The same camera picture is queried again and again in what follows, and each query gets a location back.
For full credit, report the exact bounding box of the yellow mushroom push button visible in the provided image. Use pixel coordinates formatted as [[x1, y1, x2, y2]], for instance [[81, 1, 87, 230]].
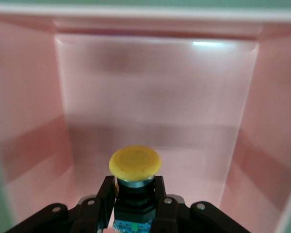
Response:
[[108, 145, 163, 233]]

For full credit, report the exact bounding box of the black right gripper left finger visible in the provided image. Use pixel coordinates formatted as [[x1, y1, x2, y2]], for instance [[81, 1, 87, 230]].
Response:
[[6, 176, 116, 233]]

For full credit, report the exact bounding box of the pink plastic bin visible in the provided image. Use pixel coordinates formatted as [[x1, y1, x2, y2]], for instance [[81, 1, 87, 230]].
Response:
[[0, 4, 291, 233]]

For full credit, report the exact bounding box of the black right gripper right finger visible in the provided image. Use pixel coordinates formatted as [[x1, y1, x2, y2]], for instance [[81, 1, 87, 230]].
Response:
[[150, 176, 252, 233]]

